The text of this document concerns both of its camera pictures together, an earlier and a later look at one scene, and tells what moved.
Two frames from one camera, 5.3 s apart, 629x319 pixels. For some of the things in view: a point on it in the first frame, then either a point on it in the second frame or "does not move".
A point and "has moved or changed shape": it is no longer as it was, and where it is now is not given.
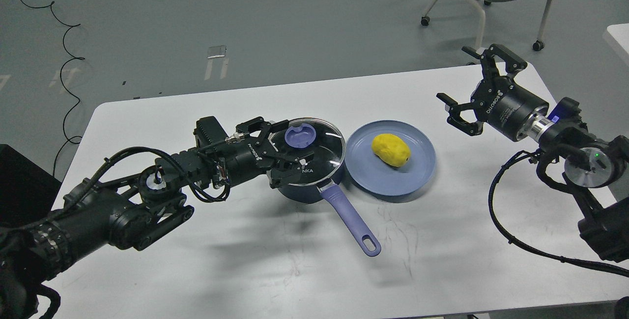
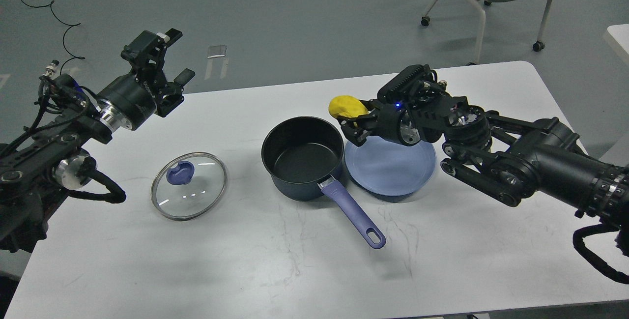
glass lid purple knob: [300, 135] has moved or changed shape
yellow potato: [391, 149] → [347, 106]
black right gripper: [504, 104] → [394, 120]
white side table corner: [617, 36] does not move
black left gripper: [245, 159] → [126, 104]
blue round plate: [368, 173] does not move
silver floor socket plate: [216, 51] does not move
